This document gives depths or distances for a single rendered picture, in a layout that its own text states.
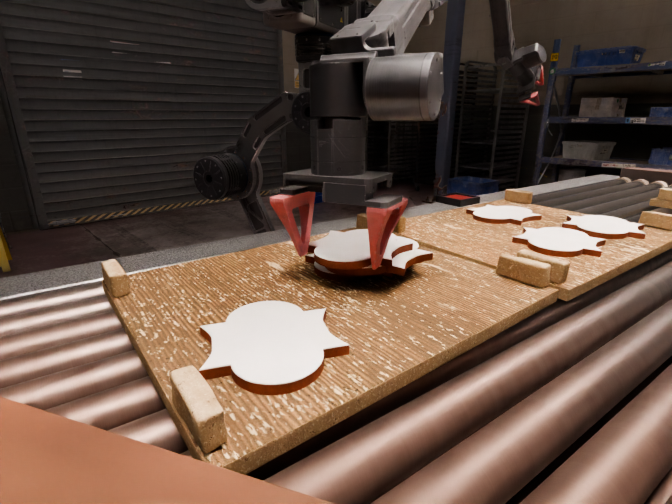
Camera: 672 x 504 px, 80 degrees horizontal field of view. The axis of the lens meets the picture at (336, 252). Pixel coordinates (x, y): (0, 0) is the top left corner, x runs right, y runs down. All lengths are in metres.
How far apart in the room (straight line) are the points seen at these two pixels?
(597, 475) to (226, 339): 0.27
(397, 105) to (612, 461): 0.31
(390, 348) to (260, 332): 0.11
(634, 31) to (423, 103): 5.71
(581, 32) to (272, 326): 6.00
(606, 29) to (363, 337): 5.89
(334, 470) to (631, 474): 0.18
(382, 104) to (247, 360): 0.25
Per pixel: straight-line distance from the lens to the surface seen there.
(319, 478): 0.28
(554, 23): 6.35
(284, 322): 0.37
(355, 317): 0.40
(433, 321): 0.40
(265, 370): 0.31
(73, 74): 5.13
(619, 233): 0.78
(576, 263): 0.63
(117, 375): 0.41
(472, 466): 0.29
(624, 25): 6.09
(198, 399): 0.27
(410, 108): 0.38
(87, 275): 0.65
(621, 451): 0.34
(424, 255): 0.50
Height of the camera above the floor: 1.12
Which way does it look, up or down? 19 degrees down
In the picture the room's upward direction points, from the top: straight up
